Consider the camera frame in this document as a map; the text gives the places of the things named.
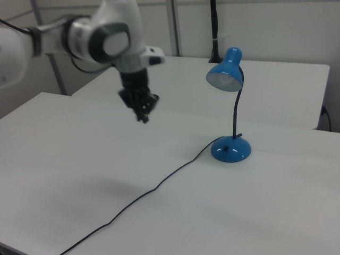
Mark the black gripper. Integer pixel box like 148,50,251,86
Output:
117,67,161,124

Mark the blue desk lamp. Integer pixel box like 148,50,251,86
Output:
205,46,252,163

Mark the white neighbouring table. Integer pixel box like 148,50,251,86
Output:
71,55,330,131

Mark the grey metal partition post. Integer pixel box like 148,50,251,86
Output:
28,0,67,97
166,0,182,57

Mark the black camera stand pole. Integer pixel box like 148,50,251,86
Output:
208,0,223,64

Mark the black lamp power cable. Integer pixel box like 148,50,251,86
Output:
59,138,223,255

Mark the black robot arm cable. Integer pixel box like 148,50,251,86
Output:
0,18,112,74

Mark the black wall socket cable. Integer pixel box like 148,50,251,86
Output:
321,105,333,132

